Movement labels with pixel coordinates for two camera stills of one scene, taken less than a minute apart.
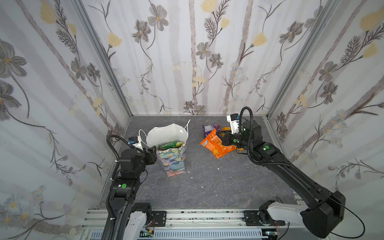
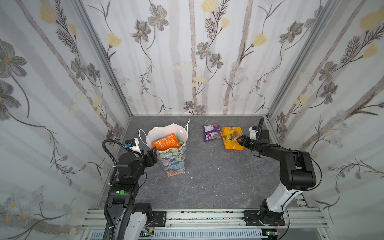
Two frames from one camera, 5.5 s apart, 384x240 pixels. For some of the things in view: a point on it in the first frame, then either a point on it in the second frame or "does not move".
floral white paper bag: (170, 142) does not move
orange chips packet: (214, 143) to (169, 142)
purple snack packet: (207, 129) does not move
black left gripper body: (149, 158) does not move
